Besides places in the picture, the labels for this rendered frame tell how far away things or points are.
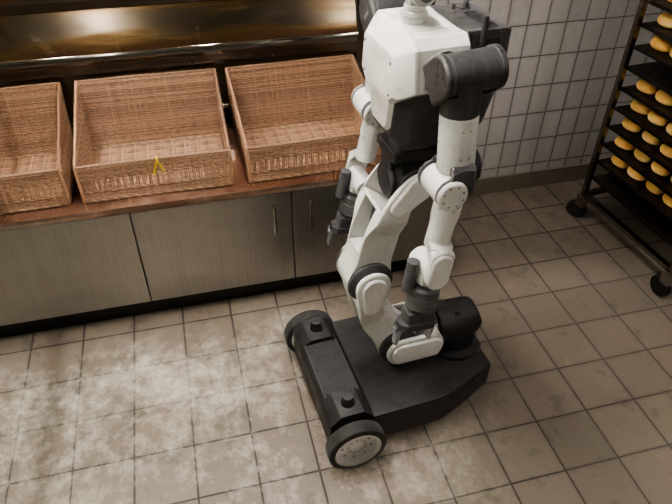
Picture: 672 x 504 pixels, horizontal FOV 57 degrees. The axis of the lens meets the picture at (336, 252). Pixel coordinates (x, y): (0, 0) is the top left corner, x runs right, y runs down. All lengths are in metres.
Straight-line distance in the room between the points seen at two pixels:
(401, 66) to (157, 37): 1.38
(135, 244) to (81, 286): 0.29
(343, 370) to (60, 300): 1.16
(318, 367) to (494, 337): 0.80
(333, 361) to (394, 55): 1.15
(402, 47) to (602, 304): 1.78
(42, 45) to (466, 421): 2.11
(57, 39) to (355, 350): 1.62
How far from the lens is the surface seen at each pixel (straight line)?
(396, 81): 1.48
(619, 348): 2.76
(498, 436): 2.33
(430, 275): 1.60
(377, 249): 1.81
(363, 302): 1.87
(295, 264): 2.61
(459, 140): 1.43
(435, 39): 1.48
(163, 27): 2.65
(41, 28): 2.69
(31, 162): 2.75
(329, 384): 2.14
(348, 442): 2.04
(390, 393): 2.16
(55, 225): 2.43
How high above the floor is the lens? 1.87
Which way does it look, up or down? 39 degrees down
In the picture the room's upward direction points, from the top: straight up
